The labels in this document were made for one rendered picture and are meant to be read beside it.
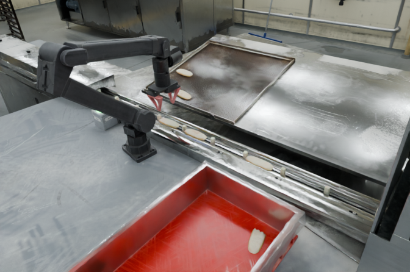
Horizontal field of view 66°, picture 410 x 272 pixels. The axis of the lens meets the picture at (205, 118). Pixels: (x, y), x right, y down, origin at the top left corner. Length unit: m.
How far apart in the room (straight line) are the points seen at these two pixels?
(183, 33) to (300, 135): 3.03
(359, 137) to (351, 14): 3.66
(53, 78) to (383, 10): 4.18
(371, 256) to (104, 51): 0.82
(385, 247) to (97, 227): 0.71
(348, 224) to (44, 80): 0.86
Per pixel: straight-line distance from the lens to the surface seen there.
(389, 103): 1.32
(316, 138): 1.14
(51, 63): 0.89
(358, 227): 0.93
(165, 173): 1.10
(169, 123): 1.27
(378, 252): 0.76
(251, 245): 0.88
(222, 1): 4.76
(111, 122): 1.38
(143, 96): 1.59
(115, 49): 0.99
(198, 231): 0.92
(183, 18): 3.95
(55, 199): 1.13
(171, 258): 0.88
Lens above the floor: 1.54
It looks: 32 degrees down
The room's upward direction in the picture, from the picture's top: 3 degrees counter-clockwise
